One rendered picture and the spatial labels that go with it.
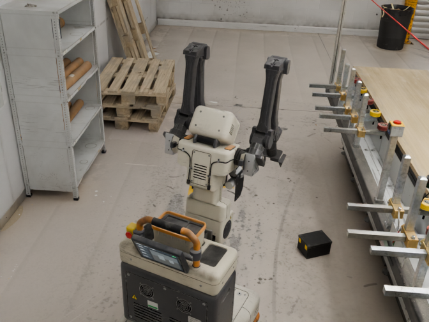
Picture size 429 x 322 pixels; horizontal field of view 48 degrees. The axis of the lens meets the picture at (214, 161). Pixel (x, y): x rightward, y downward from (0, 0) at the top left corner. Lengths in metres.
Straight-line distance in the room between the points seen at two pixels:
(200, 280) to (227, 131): 0.69
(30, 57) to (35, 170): 0.95
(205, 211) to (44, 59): 1.84
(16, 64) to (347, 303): 2.86
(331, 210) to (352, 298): 1.02
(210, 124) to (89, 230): 1.85
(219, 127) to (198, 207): 0.48
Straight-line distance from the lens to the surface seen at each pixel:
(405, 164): 2.70
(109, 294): 3.33
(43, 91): 3.88
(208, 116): 2.34
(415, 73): 5.00
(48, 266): 3.62
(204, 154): 2.32
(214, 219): 2.53
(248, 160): 2.31
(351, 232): 2.51
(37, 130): 4.04
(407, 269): 2.64
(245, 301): 2.88
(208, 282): 2.24
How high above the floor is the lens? 2.29
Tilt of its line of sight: 29 degrees down
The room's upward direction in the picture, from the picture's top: 2 degrees clockwise
